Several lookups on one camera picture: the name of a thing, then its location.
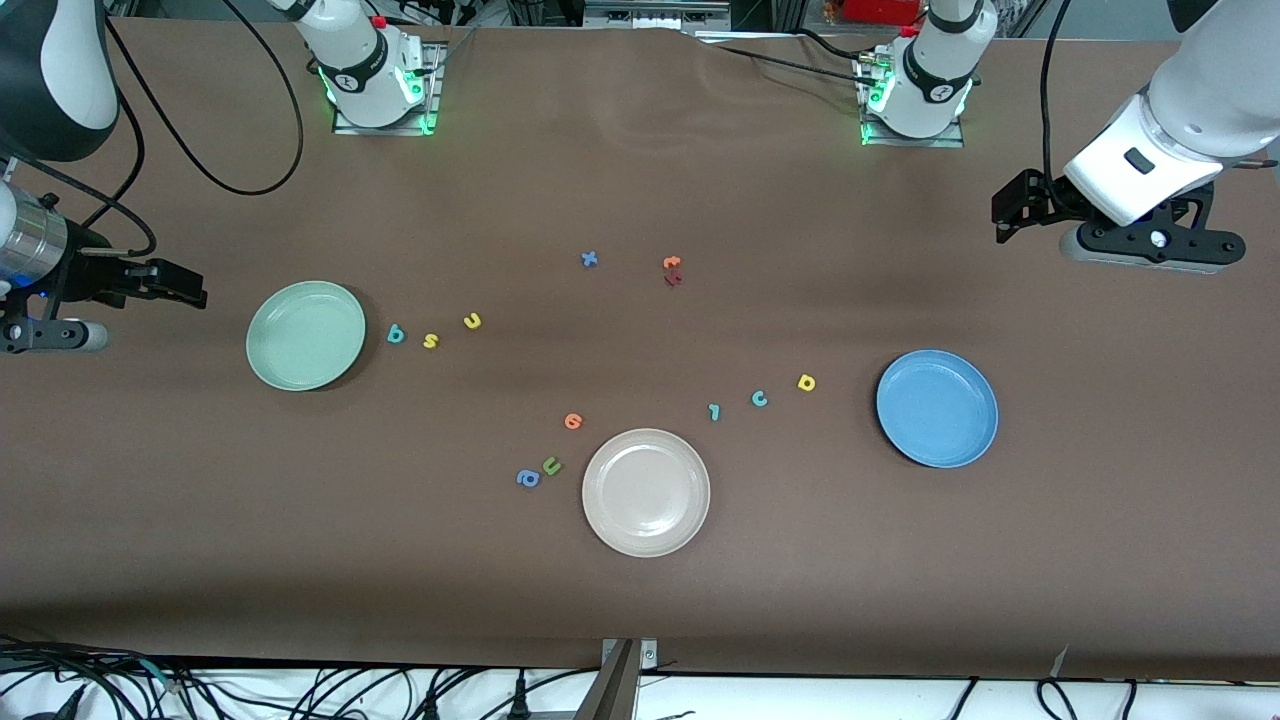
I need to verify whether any green plate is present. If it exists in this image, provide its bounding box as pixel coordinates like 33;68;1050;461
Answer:
246;281;367;392

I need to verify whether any blue plate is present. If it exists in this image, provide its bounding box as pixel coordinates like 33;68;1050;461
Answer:
876;349;999;469

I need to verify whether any red box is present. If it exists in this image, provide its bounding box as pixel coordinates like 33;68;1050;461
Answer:
843;0;926;26

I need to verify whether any beige plate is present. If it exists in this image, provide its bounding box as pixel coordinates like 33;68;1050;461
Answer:
582;428;711;558

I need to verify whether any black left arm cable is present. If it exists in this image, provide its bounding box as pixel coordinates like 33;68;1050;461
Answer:
1038;0;1073;186

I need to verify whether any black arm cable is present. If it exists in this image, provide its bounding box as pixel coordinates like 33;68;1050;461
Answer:
1038;0;1073;186
0;0;306;261

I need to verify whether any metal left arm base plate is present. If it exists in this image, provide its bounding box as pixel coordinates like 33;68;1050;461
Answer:
855;50;966;149

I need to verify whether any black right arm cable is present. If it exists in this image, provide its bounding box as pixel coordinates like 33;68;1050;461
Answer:
0;0;306;261

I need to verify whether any short black table cable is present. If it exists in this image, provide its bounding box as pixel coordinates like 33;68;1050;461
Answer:
795;28;876;59

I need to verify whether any long black table cable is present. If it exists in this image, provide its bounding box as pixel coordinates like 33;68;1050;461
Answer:
712;42;869;81

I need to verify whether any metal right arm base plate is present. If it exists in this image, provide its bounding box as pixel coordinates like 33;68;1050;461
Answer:
332;42;447;137

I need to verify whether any black floor cable bundle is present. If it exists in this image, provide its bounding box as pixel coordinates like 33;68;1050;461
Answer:
0;632;216;720

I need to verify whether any grey metal frame box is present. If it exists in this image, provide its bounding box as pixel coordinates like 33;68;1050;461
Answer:
583;0;731;31

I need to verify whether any looped black floor cable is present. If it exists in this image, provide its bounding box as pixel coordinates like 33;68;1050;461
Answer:
1035;678;1079;720

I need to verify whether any metal table bracket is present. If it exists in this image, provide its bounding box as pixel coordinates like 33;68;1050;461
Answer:
598;638;659;720

